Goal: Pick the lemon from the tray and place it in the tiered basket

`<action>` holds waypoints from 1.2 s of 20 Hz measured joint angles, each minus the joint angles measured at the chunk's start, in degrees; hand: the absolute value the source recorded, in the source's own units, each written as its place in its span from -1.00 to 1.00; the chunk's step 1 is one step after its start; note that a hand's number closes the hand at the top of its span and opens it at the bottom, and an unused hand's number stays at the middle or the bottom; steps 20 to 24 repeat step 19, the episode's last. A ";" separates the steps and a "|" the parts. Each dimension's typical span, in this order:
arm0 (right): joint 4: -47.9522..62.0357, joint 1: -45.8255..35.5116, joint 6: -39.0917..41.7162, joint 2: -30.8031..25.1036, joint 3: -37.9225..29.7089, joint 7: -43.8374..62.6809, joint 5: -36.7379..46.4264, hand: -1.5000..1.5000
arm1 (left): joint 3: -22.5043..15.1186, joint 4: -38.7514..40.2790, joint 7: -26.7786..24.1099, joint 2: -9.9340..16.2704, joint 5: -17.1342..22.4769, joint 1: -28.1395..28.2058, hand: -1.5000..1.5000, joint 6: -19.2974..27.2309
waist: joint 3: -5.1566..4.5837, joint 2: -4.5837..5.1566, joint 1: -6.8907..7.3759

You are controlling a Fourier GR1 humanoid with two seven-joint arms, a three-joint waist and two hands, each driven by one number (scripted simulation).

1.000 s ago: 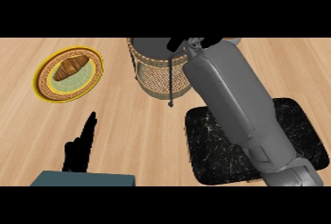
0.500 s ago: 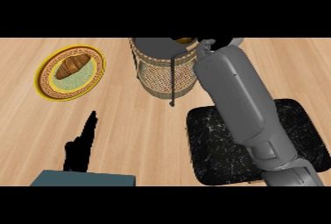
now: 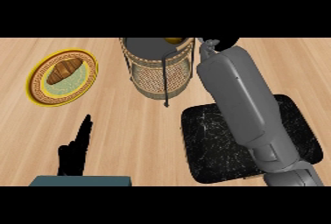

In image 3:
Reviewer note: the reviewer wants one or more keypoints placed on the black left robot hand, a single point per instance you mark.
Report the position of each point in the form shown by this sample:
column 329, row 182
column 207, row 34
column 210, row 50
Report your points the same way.
column 74, row 151

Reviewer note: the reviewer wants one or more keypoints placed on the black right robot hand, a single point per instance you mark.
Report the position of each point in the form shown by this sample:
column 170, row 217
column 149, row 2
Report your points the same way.
column 226, row 41

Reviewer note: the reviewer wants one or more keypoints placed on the yellow lemon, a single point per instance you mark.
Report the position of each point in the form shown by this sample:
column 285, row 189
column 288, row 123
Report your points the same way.
column 173, row 40

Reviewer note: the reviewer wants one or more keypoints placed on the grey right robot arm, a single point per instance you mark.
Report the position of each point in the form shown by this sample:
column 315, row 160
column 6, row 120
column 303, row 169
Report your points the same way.
column 242, row 102

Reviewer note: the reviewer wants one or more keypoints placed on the tiered wicker basket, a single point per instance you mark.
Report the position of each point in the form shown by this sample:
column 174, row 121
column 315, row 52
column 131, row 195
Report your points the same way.
column 158, row 67

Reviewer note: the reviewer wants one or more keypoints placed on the black marble tray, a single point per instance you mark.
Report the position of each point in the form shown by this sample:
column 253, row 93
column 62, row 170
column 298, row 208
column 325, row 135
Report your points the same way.
column 207, row 145

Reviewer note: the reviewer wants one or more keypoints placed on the yellow rimmed round plate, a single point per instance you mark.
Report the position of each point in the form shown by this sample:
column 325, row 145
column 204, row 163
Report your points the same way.
column 60, row 77

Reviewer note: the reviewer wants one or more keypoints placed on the brown croissant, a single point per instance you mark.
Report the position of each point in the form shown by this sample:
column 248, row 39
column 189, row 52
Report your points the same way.
column 63, row 71

